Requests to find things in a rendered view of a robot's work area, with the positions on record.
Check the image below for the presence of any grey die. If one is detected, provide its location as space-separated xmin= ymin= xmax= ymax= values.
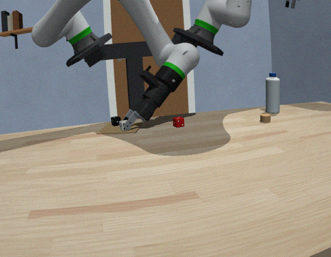
xmin=119 ymin=120 xmax=127 ymax=131

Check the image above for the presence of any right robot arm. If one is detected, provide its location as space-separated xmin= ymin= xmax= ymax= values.
xmin=32 ymin=0 xmax=200 ymax=79

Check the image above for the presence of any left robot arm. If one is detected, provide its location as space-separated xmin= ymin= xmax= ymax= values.
xmin=186 ymin=0 xmax=252 ymax=44

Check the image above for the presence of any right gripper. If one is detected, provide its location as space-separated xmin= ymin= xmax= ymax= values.
xmin=123 ymin=65 xmax=183 ymax=130

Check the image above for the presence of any red die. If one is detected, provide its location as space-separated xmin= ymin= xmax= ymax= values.
xmin=173 ymin=117 xmax=184 ymax=127

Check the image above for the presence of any grey bottle with blue cap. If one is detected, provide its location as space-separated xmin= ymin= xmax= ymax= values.
xmin=266 ymin=73 xmax=280 ymax=114

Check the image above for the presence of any black die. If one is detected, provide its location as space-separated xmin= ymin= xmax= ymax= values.
xmin=111 ymin=116 xmax=121 ymax=126

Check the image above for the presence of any tan short cylinder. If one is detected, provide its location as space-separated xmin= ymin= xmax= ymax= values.
xmin=260 ymin=114 xmax=270 ymax=123

